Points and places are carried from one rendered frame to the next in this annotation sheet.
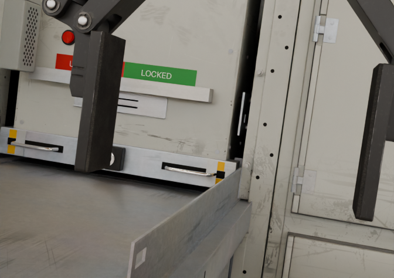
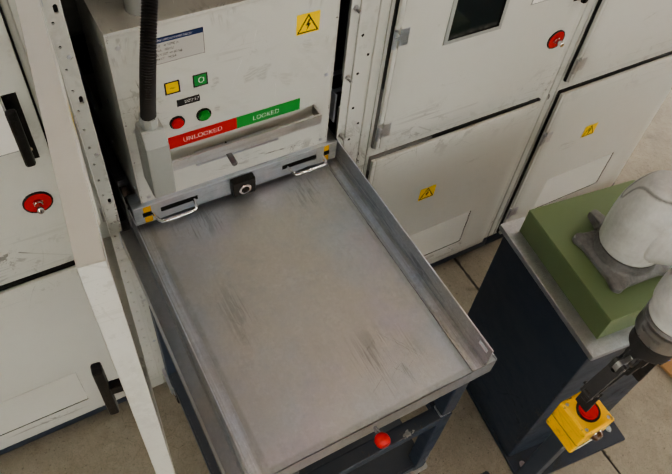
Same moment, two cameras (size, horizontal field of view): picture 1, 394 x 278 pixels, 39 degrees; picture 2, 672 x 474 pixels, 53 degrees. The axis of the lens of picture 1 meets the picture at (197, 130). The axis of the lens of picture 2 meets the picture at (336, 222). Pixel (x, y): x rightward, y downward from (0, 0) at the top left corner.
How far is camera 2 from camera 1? 1.40 m
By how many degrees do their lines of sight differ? 62
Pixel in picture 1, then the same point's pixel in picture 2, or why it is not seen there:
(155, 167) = (277, 171)
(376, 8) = not seen: hidden behind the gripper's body
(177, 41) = (281, 84)
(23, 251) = (391, 352)
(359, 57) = (422, 46)
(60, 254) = (404, 340)
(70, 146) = (203, 192)
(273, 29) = (358, 45)
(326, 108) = (399, 85)
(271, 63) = (356, 68)
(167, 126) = (280, 142)
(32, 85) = not seen: hidden behind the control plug
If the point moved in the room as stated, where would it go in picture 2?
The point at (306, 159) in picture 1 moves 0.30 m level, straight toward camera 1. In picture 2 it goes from (385, 119) to (451, 198)
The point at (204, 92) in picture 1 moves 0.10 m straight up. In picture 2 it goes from (318, 118) to (320, 86)
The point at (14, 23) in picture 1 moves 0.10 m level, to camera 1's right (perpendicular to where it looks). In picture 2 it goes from (163, 164) to (206, 143)
